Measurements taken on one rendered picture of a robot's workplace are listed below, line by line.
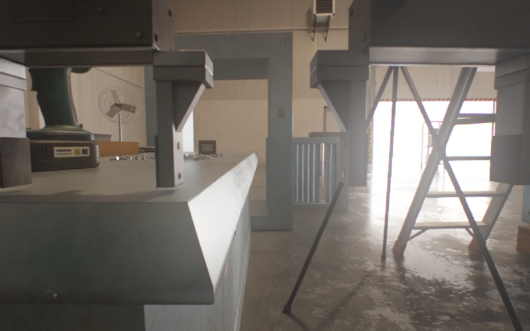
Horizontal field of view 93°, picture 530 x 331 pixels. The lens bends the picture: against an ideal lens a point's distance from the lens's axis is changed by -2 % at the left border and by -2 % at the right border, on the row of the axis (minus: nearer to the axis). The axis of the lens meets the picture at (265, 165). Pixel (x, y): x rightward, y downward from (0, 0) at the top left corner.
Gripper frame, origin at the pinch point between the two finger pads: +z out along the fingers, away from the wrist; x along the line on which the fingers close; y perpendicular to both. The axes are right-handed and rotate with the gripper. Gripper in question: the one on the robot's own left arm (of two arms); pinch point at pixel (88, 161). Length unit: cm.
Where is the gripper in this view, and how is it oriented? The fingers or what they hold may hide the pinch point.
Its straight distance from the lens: 25.3
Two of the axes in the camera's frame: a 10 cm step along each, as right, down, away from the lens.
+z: 0.1, 10.0, 0.8
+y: -0.1, -0.8, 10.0
